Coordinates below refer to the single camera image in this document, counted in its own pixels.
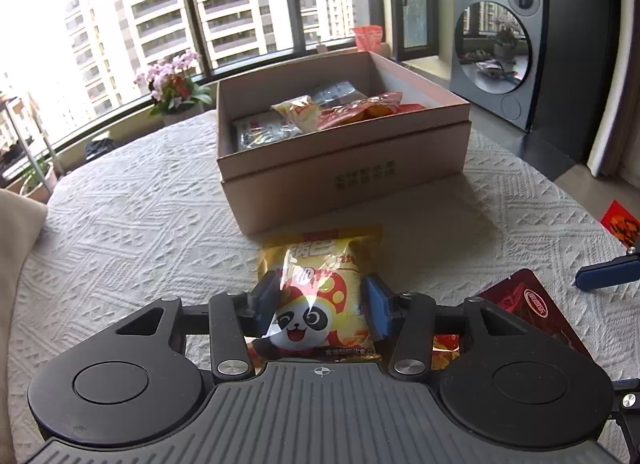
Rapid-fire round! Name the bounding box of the clear grey snack packet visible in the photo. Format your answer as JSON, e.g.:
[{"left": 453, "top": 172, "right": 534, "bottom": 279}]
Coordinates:
[{"left": 311, "top": 80, "right": 369, "bottom": 106}]

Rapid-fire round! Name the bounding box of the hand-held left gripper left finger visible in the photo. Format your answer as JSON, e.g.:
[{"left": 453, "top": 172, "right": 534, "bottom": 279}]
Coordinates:
[{"left": 112, "top": 271, "right": 279, "bottom": 385}]

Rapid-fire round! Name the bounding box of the pale yellow snack packet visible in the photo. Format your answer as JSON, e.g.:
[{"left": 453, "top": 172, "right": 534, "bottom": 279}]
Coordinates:
[{"left": 271, "top": 95, "right": 327, "bottom": 135}]

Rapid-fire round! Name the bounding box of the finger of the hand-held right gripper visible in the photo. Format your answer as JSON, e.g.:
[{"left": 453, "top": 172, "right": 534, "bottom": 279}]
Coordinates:
[
  {"left": 575, "top": 245, "right": 640, "bottom": 291},
  {"left": 609, "top": 378, "right": 640, "bottom": 447}
]

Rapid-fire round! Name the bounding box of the green potted plant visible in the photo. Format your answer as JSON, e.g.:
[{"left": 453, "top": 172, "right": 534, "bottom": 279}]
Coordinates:
[{"left": 16, "top": 156, "right": 57, "bottom": 202}]

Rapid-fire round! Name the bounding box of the black stool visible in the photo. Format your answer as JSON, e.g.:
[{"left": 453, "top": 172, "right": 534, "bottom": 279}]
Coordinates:
[{"left": 84, "top": 138, "right": 117, "bottom": 161}]

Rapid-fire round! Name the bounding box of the red plastic bag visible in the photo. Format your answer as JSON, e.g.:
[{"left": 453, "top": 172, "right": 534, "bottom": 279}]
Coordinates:
[{"left": 351, "top": 26, "right": 387, "bottom": 53}]

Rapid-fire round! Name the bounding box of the dark cabinet panel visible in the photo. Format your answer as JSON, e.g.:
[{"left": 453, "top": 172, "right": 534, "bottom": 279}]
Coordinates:
[{"left": 547, "top": 0, "right": 622, "bottom": 163}]

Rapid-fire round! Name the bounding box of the grey washing machine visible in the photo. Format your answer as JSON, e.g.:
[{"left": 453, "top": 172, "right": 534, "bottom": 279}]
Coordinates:
[{"left": 449, "top": 0, "right": 552, "bottom": 133}]

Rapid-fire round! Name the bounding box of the red and yellow snack packet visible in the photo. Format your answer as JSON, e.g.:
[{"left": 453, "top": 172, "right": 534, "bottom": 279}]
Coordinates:
[{"left": 318, "top": 91, "right": 427, "bottom": 131}]

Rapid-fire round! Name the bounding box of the potted pink orchid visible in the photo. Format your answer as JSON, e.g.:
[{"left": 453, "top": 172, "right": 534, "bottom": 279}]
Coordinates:
[{"left": 133, "top": 49, "right": 214, "bottom": 118}]

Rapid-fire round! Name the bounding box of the dark red foil packet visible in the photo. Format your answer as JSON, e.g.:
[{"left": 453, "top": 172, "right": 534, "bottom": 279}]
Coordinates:
[{"left": 431, "top": 268, "right": 594, "bottom": 371}]

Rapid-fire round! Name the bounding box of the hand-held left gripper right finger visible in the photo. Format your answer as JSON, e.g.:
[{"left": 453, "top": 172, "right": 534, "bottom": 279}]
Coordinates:
[{"left": 364, "top": 274, "right": 531, "bottom": 382}]

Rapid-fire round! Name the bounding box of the white textured tablecloth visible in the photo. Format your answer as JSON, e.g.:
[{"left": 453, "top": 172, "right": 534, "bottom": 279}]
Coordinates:
[{"left": 7, "top": 110, "right": 640, "bottom": 464}]

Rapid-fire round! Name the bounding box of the metal shelf rack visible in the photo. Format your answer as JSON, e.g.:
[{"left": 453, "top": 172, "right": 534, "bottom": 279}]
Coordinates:
[{"left": 0, "top": 93, "right": 65, "bottom": 195}]

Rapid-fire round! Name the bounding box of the red paper decoration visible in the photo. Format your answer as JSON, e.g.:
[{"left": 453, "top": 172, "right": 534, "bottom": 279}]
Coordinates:
[{"left": 599, "top": 199, "right": 640, "bottom": 249}]

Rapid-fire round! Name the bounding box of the beige cushion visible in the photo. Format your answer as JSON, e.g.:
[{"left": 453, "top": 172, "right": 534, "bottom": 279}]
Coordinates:
[{"left": 0, "top": 188, "right": 49, "bottom": 464}]

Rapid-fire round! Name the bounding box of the pink cardboard box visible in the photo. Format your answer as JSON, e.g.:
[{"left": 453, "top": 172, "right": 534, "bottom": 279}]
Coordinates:
[{"left": 215, "top": 50, "right": 472, "bottom": 238}]

